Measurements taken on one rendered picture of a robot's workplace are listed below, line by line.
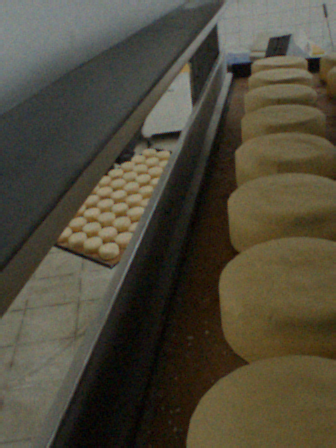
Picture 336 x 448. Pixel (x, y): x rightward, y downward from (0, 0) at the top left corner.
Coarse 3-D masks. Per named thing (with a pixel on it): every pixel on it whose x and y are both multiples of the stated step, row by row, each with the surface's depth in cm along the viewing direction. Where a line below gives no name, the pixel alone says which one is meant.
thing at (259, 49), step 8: (264, 32) 202; (272, 32) 200; (280, 32) 198; (288, 32) 195; (296, 32) 193; (304, 32) 194; (256, 40) 203; (264, 40) 200; (296, 40) 192; (304, 40) 194; (256, 48) 201; (264, 48) 199; (304, 48) 196; (256, 56) 200; (264, 56) 198
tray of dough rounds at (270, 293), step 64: (256, 64) 44; (320, 64) 44; (256, 128) 29; (320, 128) 28; (256, 192) 21; (320, 192) 20; (192, 256) 21; (256, 256) 16; (320, 256) 16; (192, 320) 17; (256, 320) 14; (320, 320) 13; (192, 384) 14; (256, 384) 11; (320, 384) 11
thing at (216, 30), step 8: (216, 24) 48; (216, 32) 48; (208, 40) 49; (216, 40) 49; (200, 48) 49; (208, 48) 49; (216, 48) 49; (192, 56) 50; (200, 56) 50; (208, 56) 50; (216, 56) 49; (192, 64) 50; (200, 64) 50; (208, 64) 50; (192, 72) 51; (200, 72) 50; (208, 72) 50; (200, 80) 51; (200, 88) 51
